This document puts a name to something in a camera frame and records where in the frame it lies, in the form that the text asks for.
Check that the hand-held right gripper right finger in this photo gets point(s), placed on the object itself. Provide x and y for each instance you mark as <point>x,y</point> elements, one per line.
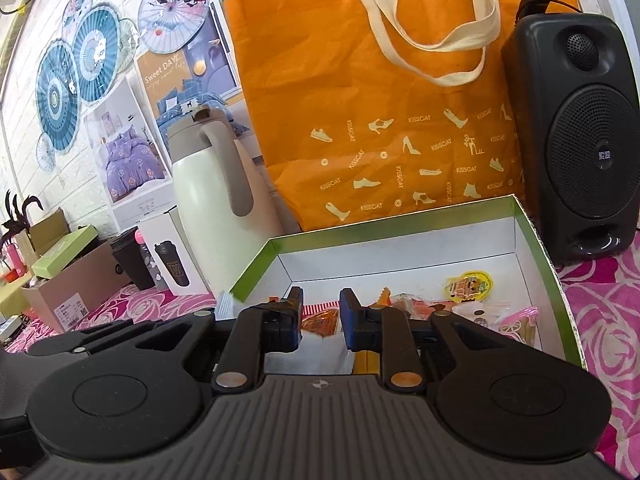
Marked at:
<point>350,320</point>

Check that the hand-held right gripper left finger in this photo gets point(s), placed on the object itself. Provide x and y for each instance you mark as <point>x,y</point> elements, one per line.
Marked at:
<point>298,317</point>

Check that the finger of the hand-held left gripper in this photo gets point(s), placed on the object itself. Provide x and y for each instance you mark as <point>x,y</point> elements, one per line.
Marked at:
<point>100,326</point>
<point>65,345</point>

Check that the green cardboard box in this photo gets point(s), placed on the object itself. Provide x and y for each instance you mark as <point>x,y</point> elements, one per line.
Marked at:
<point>400,240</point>

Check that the brown cardboard box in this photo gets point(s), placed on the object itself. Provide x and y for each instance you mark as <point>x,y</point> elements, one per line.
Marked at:
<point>75,290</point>

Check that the yellow snack packet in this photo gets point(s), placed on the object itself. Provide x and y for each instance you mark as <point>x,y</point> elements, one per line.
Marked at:
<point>367,362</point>

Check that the orange wrapped snack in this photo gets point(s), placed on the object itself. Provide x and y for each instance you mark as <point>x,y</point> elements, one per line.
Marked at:
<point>405,302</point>

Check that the pale green box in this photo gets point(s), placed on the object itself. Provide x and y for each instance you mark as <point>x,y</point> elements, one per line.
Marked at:
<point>12,302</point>

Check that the black cup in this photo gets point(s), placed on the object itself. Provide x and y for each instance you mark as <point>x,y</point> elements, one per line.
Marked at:
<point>130,260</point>

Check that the light green box lid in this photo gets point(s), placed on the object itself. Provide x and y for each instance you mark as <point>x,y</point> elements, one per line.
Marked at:
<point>65,250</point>

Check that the pink lid bottle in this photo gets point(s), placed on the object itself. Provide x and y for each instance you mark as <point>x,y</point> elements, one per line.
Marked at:
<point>142,250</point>

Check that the pink water bottle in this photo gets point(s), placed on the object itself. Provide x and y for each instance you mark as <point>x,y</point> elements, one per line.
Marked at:
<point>14,260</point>

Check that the white coffee cup box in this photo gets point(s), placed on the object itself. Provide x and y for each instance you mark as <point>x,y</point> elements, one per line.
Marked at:
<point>172,255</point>

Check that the open tan cardboard box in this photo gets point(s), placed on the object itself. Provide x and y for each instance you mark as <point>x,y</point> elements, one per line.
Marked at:
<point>47,227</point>

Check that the yellow jelly cup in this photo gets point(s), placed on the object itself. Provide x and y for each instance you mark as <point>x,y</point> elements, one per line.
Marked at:
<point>465,286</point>

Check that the black feather decoration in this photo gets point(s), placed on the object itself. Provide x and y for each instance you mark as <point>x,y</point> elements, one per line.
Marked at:
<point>20,215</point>

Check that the cream thermos jug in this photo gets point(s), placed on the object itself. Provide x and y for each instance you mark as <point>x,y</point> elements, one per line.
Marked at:
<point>210,200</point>

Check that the purple bedding poster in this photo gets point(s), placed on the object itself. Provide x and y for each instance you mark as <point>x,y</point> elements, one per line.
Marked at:
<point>130,160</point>

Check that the pink snack packet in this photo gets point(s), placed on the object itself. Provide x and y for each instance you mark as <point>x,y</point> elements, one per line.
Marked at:
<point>520,327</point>

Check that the small pale blue paper fan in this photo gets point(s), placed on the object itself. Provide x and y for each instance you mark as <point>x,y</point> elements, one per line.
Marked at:
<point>45,152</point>

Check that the dark blue paper fan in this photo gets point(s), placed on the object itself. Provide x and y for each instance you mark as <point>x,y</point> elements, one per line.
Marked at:
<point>57,95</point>
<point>95,55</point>

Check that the orange tote bag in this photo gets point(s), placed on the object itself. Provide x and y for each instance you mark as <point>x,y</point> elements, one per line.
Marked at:
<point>350,85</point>

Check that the pink rose tablecloth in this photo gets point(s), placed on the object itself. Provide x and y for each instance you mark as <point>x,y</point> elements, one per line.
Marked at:
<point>600,305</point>

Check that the blue bedding poster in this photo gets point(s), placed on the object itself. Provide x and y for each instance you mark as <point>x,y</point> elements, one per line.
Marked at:
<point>185,70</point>

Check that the pale green paper fan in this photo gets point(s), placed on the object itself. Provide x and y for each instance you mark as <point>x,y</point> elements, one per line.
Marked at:
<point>129,40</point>

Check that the black speaker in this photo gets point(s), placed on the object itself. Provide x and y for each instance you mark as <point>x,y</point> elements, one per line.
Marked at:
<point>590,160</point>

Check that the white floral paper fan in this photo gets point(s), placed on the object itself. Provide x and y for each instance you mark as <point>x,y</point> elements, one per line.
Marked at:
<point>76,10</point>

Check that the crane print paper fan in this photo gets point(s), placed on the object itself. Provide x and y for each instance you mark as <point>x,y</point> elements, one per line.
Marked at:
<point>172,10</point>

